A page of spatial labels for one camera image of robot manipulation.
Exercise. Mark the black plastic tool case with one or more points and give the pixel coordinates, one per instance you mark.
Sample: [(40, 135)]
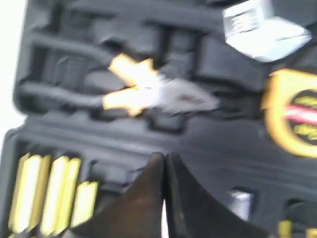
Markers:
[(70, 44)]

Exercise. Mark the clear voltage tester screwdriver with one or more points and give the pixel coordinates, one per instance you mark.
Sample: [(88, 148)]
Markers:
[(241, 203)]

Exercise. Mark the middle yellow black screwdriver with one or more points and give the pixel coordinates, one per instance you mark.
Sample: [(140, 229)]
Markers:
[(60, 195)]

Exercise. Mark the orange black pliers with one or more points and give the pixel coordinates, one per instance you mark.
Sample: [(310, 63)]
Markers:
[(145, 88)]

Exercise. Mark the yellow tape measure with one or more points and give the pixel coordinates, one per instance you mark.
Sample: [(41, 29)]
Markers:
[(290, 111)]

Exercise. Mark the yellow utility knife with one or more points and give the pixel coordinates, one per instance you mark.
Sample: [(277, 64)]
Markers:
[(299, 221)]

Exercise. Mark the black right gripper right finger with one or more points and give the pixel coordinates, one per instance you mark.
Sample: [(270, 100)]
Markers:
[(192, 212)]

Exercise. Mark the large yellow black screwdriver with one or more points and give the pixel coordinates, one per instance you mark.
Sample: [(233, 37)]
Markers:
[(28, 195)]

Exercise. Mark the silver adjustable wrench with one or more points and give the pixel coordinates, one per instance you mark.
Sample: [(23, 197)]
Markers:
[(252, 28)]

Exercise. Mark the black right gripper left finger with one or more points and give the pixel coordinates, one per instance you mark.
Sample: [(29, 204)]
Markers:
[(136, 213)]

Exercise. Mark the small yellow black screwdriver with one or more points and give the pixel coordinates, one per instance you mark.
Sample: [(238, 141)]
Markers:
[(84, 204)]

